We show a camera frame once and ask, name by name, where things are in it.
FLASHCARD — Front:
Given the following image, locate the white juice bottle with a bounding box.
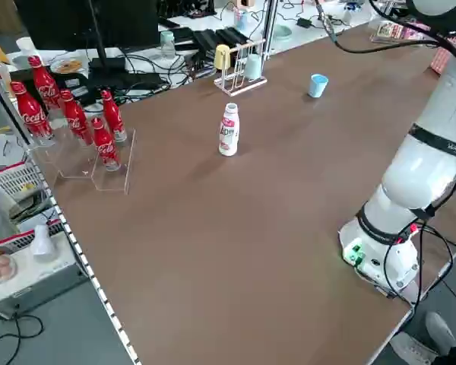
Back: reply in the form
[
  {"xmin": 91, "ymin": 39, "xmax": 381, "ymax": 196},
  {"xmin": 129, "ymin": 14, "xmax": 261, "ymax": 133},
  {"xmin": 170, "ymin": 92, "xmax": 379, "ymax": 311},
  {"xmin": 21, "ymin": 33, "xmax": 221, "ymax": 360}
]
[{"xmin": 217, "ymin": 102, "xmax": 242, "ymax": 157}]

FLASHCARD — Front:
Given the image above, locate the blue ceramic cup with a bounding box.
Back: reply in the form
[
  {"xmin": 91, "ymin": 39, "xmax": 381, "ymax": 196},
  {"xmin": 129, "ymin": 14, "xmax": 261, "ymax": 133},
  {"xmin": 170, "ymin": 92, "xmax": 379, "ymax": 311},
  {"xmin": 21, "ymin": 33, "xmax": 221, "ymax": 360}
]
[{"xmin": 307, "ymin": 73, "xmax": 330, "ymax": 100}]

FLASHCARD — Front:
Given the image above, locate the clear acrylic bottle shelf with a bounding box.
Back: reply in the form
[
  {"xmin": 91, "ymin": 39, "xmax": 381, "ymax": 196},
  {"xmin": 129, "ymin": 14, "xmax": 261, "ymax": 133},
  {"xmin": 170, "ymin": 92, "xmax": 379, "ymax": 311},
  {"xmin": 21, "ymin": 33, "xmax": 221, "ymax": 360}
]
[{"xmin": 25, "ymin": 109, "xmax": 138, "ymax": 196}]

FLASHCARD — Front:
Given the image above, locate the pale green cup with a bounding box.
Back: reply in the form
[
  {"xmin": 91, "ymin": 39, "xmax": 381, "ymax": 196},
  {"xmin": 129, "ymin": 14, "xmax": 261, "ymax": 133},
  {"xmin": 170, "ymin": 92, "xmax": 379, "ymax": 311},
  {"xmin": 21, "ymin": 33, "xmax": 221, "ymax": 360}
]
[{"xmin": 244, "ymin": 53, "xmax": 264, "ymax": 81}]

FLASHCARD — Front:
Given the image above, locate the pale yellow cup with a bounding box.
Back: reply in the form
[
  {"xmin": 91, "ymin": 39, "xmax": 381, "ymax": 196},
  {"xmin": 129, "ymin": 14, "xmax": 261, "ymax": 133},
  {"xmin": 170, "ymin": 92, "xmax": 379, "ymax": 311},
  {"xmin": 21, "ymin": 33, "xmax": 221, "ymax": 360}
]
[{"xmin": 214, "ymin": 44, "xmax": 231, "ymax": 71}]

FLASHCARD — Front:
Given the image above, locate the red cola bottle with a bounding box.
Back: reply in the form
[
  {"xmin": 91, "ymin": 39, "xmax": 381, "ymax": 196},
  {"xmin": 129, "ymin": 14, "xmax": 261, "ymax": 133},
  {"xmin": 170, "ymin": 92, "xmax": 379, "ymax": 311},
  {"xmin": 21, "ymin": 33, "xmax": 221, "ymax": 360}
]
[
  {"xmin": 100, "ymin": 89, "xmax": 128, "ymax": 144},
  {"xmin": 90, "ymin": 116, "xmax": 122, "ymax": 173},
  {"xmin": 27, "ymin": 55, "xmax": 62, "ymax": 112},
  {"xmin": 9, "ymin": 81, "xmax": 55, "ymax": 142},
  {"xmin": 59, "ymin": 89, "xmax": 95, "ymax": 147}
]

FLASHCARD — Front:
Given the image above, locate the clear water bottle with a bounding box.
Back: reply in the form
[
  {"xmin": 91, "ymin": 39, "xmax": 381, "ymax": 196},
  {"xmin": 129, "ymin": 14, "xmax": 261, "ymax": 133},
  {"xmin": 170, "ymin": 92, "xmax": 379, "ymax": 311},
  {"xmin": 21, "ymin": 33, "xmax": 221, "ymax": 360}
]
[{"xmin": 159, "ymin": 30, "xmax": 176, "ymax": 60}]

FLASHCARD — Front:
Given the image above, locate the pale blue pen cup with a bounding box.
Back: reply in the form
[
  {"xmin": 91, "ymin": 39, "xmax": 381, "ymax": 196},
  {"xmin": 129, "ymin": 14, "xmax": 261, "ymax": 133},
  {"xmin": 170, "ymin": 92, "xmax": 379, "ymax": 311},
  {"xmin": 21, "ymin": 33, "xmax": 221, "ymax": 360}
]
[{"xmin": 233, "ymin": 9, "xmax": 251, "ymax": 32}]

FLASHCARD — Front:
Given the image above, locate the white plastic cup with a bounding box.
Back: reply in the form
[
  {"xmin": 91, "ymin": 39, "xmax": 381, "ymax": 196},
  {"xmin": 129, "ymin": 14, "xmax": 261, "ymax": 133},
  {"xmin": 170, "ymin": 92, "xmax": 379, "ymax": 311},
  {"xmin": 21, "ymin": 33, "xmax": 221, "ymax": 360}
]
[{"xmin": 31, "ymin": 224, "xmax": 60, "ymax": 264}]

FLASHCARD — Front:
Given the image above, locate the black power supply unit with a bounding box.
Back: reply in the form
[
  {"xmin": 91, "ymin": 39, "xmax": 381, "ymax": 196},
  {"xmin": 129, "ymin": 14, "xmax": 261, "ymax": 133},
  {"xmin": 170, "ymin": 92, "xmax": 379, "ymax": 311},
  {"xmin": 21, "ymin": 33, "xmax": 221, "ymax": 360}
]
[
  {"xmin": 192, "ymin": 29, "xmax": 223, "ymax": 54},
  {"xmin": 215, "ymin": 25, "xmax": 250, "ymax": 46}
]

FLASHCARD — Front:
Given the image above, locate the plate of cookies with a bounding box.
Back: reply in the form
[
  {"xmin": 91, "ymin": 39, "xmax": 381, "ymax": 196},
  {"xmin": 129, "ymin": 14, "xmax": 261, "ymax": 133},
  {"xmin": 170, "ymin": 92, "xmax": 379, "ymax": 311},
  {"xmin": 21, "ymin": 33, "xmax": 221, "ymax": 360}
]
[{"xmin": 49, "ymin": 59, "xmax": 85, "ymax": 75}]

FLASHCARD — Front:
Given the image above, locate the clear acrylic snack shelf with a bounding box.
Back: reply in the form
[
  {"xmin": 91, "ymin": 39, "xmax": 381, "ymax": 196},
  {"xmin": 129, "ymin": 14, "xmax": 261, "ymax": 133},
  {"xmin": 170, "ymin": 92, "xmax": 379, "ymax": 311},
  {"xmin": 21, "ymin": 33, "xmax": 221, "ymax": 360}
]
[{"xmin": 368, "ymin": 18, "xmax": 433, "ymax": 44}]

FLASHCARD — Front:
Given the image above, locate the grey metal box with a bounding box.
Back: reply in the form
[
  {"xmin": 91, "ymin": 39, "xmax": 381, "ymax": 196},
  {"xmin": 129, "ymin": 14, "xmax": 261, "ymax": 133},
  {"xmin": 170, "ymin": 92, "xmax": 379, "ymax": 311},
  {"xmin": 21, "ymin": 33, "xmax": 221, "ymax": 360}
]
[{"xmin": 0, "ymin": 227, "xmax": 89, "ymax": 319}]

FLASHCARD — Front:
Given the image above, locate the black monitor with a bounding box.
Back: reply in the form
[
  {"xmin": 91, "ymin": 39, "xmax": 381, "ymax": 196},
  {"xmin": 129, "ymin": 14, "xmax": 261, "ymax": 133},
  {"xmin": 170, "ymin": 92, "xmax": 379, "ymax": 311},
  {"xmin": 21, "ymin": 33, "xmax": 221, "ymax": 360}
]
[{"xmin": 14, "ymin": 0, "xmax": 161, "ymax": 73}]

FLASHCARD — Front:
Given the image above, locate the beige snack packet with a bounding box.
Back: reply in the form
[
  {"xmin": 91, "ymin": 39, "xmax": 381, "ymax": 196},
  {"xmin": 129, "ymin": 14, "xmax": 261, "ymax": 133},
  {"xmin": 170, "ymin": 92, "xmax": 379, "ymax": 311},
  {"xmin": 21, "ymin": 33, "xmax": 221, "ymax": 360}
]
[{"xmin": 375, "ymin": 21, "xmax": 402, "ymax": 39}]

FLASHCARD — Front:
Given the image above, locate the small pink snack packet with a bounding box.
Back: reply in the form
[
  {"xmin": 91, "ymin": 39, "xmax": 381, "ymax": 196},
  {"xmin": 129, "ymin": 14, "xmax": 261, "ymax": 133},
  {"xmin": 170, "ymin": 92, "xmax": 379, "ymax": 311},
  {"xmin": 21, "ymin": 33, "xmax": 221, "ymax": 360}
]
[{"xmin": 401, "ymin": 23, "xmax": 430, "ymax": 41}]

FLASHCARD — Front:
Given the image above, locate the clear bowl of buns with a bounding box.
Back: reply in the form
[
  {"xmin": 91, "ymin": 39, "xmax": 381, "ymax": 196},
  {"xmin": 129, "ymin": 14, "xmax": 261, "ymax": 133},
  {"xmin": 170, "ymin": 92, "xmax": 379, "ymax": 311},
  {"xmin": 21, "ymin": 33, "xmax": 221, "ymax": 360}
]
[{"xmin": 0, "ymin": 253, "xmax": 18, "ymax": 286}]

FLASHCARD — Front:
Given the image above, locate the pink plastic basket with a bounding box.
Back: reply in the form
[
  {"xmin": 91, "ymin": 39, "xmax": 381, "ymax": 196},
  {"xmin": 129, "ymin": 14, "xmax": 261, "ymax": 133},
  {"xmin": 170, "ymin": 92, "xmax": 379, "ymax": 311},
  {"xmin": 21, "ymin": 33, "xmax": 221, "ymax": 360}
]
[{"xmin": 429, "ymin": 47, "xmax": 453, "ymax": 76}]

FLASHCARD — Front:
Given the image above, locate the grey shoe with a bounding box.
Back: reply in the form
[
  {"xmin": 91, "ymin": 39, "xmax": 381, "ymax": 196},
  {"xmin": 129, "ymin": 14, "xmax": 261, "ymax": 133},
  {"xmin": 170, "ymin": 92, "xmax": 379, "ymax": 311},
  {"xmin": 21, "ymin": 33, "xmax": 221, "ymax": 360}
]
[
  {"xmin": 424, "ymin": 311, "xmax": 456, "ymax": 357},
  {"xmin": 388, "ymin": 330, "xmax": 439, "ymax": 365}
]

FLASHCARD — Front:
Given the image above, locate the aluminium frame post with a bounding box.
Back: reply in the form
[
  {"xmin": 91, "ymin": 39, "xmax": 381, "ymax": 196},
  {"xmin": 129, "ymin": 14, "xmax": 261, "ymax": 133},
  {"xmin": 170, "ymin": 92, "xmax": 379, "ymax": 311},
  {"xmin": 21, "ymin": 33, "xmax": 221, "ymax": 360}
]
[{"xmin": 261, "ymin": 0, "xmax": 279, "ymax": 60}]

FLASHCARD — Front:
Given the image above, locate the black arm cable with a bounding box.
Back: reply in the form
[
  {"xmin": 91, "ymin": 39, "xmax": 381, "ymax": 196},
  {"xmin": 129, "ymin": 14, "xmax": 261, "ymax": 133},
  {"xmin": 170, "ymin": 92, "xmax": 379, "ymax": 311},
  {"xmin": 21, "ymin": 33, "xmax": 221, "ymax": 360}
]
[{"xmin": 313, "ymin": 0, "xmax": 456, "ymax": 307}]

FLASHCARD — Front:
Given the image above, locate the white wire basket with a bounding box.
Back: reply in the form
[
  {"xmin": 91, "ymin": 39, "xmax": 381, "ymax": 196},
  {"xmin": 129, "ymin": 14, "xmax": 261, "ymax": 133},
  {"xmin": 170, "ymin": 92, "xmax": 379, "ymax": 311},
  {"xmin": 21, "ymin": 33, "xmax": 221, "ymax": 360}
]
[{"xmin": 0, "ymin": 159, "xmax": 62, "ymax": 254}]

